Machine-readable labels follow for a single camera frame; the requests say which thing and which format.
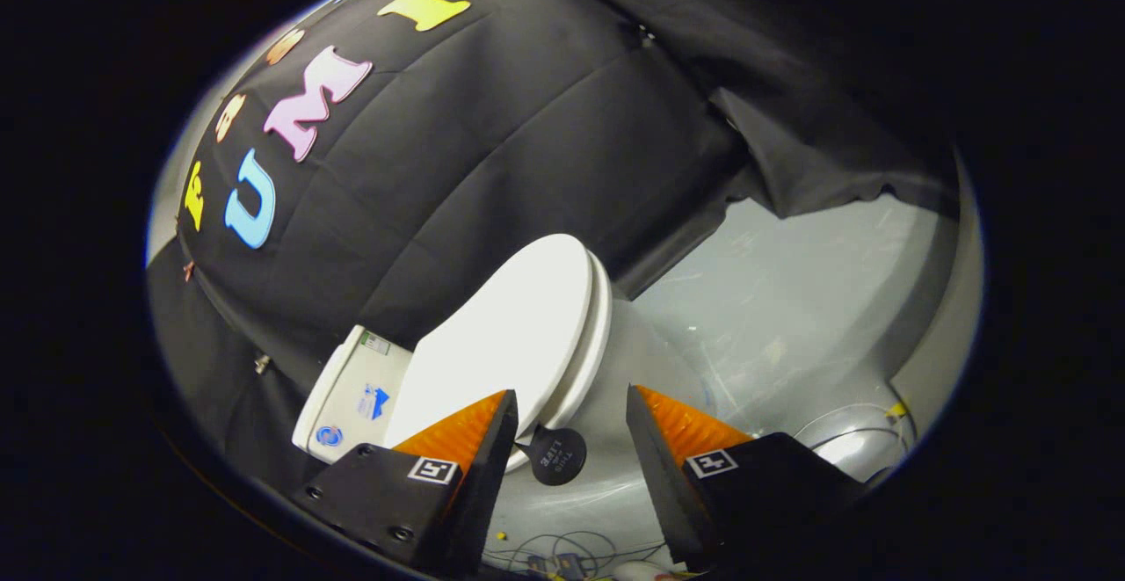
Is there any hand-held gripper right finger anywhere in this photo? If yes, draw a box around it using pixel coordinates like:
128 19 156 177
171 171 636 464
626 383 867 569

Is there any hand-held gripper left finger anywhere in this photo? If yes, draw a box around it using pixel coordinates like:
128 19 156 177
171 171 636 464
294 389 519 577

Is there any black round lid pull tab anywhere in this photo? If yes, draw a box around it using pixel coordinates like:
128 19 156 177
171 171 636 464
514 425 587 486

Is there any white toilet lid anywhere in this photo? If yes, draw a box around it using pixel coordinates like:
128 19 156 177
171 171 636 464
384 234 594 472

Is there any white toilet body with tank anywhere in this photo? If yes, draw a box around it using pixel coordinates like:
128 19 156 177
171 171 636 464
293 300 717 520

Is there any black backdrop cloth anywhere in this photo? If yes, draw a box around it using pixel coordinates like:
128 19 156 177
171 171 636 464
148 0 959 494

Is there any bundle of thin cables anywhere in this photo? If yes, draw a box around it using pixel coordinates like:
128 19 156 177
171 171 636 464
483 528 671 581

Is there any white cable with yellow tape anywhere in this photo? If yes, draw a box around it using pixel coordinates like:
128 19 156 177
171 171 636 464
791 399 920 485

